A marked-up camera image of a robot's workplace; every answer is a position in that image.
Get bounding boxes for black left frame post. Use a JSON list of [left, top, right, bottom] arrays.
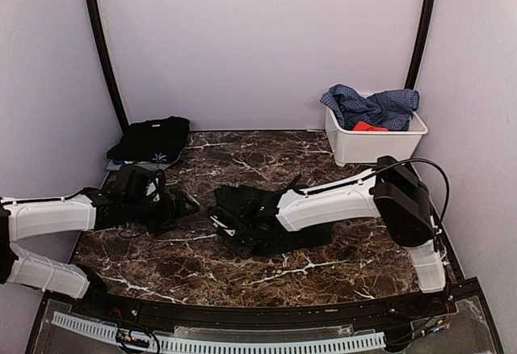
[[86, 0, 129, 133]]

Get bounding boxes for dark green plaid garment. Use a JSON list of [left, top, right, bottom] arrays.
[[213, 175, 334, 256]]

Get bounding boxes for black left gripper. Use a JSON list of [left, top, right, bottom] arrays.
[[124, 189, 199, 237]]

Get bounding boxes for white slotted cable duct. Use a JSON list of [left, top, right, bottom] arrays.
[[51, 311, 386, 353]]

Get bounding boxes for black frame post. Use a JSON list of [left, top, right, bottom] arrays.
[[405, 0, 435, 89], [86, 0, 129, 133]]

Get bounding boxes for black aluminium front rail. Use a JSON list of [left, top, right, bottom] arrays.
[[107, 284, 459, 331]]

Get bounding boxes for white plastic laundry bin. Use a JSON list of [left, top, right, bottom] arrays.
[[325, 107, 428, 166]]

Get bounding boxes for red garment in bin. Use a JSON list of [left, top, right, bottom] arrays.
[[352, 121, 389, 132]]

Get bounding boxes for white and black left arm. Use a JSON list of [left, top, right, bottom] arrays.
[[1, 185, 200, 318]]

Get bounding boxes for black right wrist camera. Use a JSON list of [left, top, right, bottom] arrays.
[[208, 185, 276, 241]]

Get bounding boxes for black t-shirt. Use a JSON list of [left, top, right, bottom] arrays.
[[107, 116, 190, 163]]

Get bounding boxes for blue checked shirt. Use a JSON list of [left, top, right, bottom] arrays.
[[320, 84, 420, 131]]

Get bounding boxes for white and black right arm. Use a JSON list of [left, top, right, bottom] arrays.
[[209, 156, 446, 317]]

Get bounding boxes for black right frame post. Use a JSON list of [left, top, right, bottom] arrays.
[[405, 0, 435, 89]]

